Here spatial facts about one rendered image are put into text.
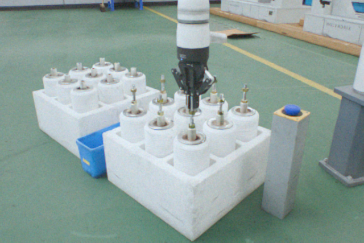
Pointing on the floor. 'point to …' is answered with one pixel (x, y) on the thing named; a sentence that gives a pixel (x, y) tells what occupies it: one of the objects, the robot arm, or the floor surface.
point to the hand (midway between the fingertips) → (192, 102)
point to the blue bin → (94, 152)
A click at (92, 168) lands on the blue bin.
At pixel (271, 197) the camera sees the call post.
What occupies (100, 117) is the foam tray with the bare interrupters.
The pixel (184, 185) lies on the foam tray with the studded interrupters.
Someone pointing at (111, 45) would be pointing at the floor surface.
